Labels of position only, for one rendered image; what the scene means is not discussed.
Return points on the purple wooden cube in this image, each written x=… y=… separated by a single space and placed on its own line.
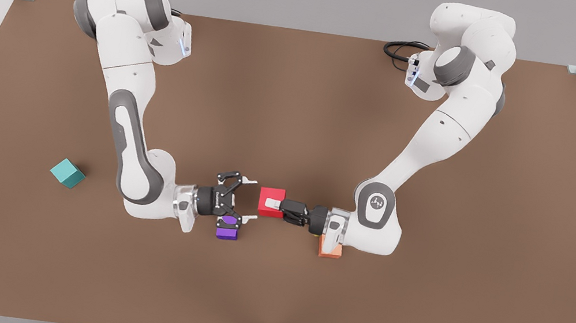
x=227 y=232

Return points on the teal blue wooden cube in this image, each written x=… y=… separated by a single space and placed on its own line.
x=66 y=172

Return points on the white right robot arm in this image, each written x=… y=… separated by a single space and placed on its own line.
x=128 y=82

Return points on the orange wooden cube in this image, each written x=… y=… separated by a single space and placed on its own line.
x=329 y=252

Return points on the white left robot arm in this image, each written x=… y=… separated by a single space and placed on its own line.
x=447 y=118

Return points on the red wooden cube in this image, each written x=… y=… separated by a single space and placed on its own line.
x=273 y=194

